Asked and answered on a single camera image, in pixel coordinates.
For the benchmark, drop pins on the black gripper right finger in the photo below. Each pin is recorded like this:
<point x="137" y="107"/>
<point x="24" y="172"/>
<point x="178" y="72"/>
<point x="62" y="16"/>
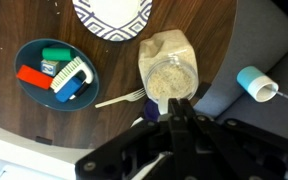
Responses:
<point x="237" y="150"/>

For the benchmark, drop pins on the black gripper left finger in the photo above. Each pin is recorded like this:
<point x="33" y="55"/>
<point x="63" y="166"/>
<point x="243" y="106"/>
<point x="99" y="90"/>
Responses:
<point x="134" y="150"/>

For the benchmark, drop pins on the white plastic spoon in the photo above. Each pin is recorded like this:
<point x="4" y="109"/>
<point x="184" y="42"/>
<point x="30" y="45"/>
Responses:
<point x="163" y="105"/>

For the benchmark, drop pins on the clear plastic sugar jar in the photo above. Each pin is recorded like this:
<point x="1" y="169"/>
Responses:
<point x="169" y="50"/>

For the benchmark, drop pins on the purple round lid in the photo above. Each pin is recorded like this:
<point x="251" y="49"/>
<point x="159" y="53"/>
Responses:
<point x="150" y="110"/>

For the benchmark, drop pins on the white plastic fork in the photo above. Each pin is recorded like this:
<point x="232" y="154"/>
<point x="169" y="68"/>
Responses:
<point x="117" y="99"/>

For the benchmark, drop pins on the black table edge clip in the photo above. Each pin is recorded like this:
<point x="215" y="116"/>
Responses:
<point x="44" y="140"/>
<point x="203" y="90"/>

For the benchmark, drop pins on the teal and white cup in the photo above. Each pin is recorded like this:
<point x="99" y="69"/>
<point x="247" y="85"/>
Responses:
<point x="254" y="80"/>

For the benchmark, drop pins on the small metal stirrer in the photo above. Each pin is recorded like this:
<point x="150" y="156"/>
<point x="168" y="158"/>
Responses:
<point x="286" y="96"/>

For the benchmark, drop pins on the black marker pen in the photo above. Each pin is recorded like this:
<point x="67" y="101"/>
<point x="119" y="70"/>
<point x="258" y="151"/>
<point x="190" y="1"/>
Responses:
<point x="82" y="90"/>

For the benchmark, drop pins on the blue cylinder block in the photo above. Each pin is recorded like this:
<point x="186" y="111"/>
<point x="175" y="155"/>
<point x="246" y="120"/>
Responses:
<point x="67" y="90"/>

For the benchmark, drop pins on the white brush green bristles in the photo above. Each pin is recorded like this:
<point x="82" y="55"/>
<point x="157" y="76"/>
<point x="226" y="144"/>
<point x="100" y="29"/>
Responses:
<point x="69" y="71"/>

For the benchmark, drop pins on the letter cube block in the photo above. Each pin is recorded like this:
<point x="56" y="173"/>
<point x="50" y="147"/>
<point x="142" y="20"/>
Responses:
<point x="49" y="68"/>

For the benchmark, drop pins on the green cylinder block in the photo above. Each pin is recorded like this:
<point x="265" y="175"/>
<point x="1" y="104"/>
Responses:
<point x="57" y="54"/>

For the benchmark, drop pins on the red rectangular block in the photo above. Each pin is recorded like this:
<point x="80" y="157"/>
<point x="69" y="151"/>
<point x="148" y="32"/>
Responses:
<point x="34" y="77"/>

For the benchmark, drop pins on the blue patterned paper plate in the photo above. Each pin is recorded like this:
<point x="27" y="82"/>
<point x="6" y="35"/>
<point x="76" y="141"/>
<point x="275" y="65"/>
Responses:
<point x="114" y="13"/>

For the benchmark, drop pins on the dark blue bowl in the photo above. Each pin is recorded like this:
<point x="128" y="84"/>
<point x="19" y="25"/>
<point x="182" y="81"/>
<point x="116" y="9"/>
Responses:
<point x="27" y="56"/>

